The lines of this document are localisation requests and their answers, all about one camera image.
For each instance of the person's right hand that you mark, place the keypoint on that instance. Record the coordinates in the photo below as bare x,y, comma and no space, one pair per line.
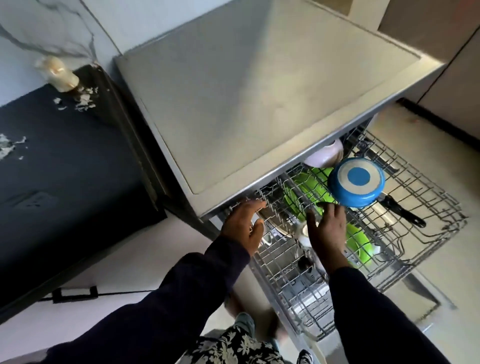
330,236

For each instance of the person's left hand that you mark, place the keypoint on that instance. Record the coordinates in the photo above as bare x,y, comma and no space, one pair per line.
240,225

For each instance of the blue saucepan with black handle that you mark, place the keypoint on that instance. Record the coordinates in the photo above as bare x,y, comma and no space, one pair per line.
356,180

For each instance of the pink bowl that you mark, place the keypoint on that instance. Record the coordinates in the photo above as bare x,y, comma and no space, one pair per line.
324,155

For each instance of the silver dishwasher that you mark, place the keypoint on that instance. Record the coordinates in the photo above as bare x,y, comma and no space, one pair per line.
262,93

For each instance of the person's left forearm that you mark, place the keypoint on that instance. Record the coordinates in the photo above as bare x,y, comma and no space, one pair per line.
168,307

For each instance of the person's right forearm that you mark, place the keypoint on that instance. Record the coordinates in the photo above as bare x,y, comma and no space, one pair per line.
375,322

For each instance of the person's left leg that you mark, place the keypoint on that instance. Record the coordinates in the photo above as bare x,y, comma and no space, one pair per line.
245,322

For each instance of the white base cabinet door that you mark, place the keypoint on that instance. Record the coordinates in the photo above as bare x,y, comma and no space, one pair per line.
150,262
56,330

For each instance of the brown cabinet door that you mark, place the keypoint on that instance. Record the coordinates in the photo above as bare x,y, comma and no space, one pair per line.
457,86
423,22

